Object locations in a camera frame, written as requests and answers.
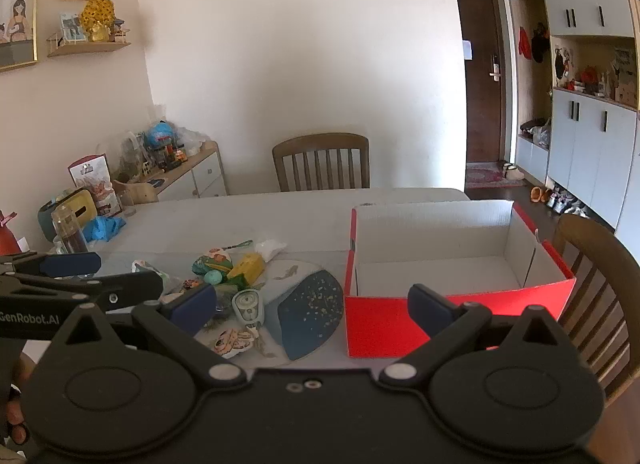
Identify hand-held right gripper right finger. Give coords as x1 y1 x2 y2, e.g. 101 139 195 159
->
378 284 583 387

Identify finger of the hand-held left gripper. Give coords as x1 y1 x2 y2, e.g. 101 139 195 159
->
0 251 103 279
0 271 165 313

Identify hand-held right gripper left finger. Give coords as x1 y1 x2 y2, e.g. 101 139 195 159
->
45 284 248 387

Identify white green wrapper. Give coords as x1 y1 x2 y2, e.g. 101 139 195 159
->
131 259 183 295

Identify olive green packet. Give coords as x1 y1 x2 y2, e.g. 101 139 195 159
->
214 289 236 319

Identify red cardboard box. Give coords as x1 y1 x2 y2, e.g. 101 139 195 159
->
344 200 577 359

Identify yellow snack packet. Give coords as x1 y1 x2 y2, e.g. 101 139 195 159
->
227 252 267 289

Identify white plastic packet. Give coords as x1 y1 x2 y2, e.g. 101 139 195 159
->
254 239 288 262

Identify person's left hand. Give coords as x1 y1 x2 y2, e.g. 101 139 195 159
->
4 351 32 447

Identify glass bottle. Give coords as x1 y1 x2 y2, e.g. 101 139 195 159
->
51 204 90 255

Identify blue plastic bag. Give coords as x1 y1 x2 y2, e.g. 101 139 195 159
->
82 215 127 243

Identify yellow teal tissue box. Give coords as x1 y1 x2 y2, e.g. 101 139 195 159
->
37 188 98 242

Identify red container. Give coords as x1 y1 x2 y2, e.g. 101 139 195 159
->
0 211 23 257

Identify red white paper bag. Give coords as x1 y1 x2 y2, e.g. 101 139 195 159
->
67 154 123 217

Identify dark blue speckled pouch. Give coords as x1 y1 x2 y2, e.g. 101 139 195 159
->
265 269 346 362

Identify white wooden sideboard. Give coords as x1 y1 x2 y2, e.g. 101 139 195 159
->
112 140 228 203

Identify patterned door rug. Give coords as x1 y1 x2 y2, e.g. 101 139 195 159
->
465 164 528 189

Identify blue round toy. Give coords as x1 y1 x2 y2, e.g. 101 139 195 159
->
145 121 176 149

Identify white plastic bag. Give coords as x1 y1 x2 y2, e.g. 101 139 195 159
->
175 126 206 155

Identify row of shoes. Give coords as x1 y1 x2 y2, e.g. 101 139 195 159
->
546 186 591 217

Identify wooden slatted chair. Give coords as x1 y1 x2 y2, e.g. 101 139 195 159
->
550 214 640 402
272 133 371 193

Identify dark wooden door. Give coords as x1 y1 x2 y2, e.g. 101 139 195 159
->
452 0 508 165

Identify photo card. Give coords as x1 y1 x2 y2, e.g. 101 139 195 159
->
60 12 86 43

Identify yellow flower bouquet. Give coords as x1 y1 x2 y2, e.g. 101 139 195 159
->
80 0 116 43

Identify large gold framed picture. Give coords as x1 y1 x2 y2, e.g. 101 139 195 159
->
0 0 42 73

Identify wooden wall shelf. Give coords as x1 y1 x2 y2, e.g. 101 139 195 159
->
46 28 132 58

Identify white wall cabinet unit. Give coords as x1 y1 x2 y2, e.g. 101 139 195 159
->
502 0 640 245

